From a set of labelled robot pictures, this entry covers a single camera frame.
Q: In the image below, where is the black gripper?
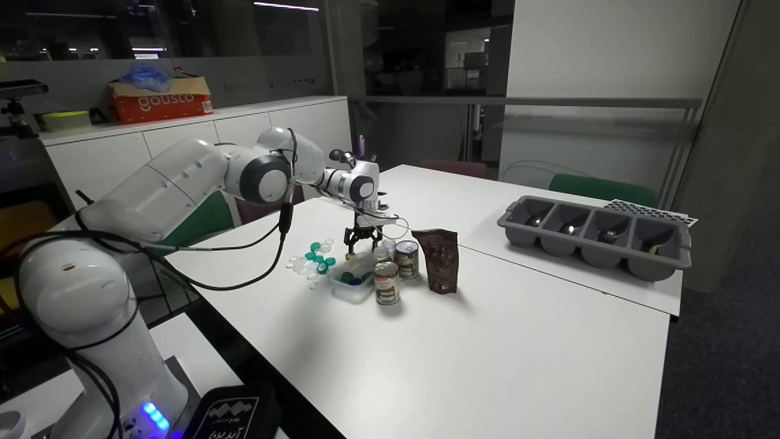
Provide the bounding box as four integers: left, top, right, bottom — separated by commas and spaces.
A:
343, 215, 382, 259

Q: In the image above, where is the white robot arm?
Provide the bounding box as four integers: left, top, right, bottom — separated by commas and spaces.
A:
14, 126, 382, 439

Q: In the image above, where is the clear plastic container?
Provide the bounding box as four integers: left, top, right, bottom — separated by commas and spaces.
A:
330, 254, 375, 305

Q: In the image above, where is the front small tin can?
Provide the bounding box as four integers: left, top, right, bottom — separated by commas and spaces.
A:
372, 260, 399, 305

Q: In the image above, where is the small tin can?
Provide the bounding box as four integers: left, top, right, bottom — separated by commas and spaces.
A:
372, 260, 399, 305
396, 238, 419, 277

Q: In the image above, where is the rear small tin can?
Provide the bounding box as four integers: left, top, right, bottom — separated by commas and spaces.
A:
396, 238, 419, 277

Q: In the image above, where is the brown foil pouch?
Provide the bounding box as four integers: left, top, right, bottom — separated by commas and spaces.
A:
414, 228, 458, 294

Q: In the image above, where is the green chair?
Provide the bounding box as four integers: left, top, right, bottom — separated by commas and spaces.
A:
167, 192, 235, 245

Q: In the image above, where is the black control box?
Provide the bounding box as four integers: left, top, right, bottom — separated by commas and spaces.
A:
182, 386, 280, 439

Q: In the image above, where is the orange box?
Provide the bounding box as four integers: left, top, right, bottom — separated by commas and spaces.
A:
108, 75, 213, 125

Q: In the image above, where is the grey cutlery tray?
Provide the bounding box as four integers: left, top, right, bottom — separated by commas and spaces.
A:
497, 194, 692, 279

